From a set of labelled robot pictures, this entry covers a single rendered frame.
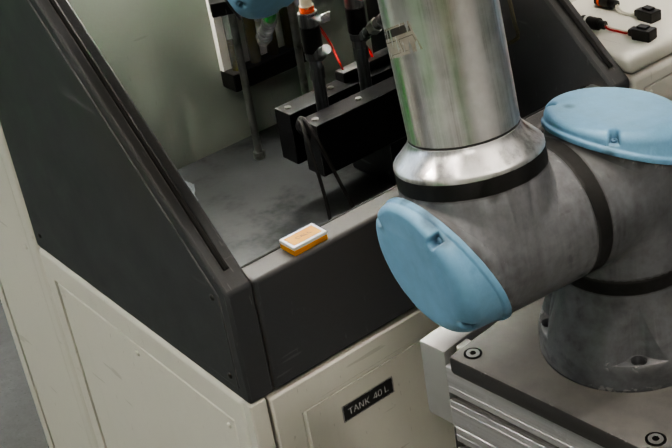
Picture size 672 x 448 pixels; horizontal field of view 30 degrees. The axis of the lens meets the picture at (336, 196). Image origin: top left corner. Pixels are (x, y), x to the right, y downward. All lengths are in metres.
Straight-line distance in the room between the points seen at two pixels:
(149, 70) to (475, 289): 1.10
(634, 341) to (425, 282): 0.21
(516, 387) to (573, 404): 0.05
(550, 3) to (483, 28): 0.94
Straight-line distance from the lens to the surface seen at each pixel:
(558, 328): 1.09
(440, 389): 1.25
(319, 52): 1.72
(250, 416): 1.53
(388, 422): 1.69
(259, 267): 1.47
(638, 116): 1.01
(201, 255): 1.45
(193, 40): 1.96
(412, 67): 0.89
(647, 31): 1.85
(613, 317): 1.05
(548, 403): 1.07
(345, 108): 1.75
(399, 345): 1.64
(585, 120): 0.99
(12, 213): 2.02
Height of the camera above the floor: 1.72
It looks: 29 degrees down
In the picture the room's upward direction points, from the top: 9 degrees counter-clockwise
